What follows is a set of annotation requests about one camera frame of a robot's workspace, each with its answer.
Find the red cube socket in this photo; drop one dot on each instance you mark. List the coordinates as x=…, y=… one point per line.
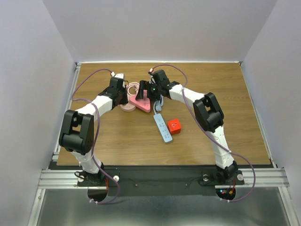
x=174, y=126

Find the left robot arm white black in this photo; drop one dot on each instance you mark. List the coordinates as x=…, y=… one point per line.
x=77, y=131

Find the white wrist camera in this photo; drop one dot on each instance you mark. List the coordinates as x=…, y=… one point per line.
x=117, y=76
x=151, y=80

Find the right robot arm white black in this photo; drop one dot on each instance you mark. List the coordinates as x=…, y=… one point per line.
x=206, y=111

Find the aluminium rail frame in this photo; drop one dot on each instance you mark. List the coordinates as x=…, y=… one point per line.
x=162, y=145

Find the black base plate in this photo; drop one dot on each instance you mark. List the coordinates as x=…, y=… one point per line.
x=130, y=181

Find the blue power strip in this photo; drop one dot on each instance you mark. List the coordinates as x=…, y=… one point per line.
x=162, y=128

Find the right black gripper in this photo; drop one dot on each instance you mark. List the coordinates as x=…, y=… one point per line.
x=146, y=85

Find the pink triangular power strip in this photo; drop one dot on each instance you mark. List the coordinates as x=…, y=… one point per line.
x=143, y=104

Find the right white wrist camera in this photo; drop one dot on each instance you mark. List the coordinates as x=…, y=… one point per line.
x=151, y=80

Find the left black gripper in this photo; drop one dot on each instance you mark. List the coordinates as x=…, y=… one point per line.
x=125, y=100

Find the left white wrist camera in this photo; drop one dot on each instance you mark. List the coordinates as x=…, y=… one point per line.
x=117, y=76

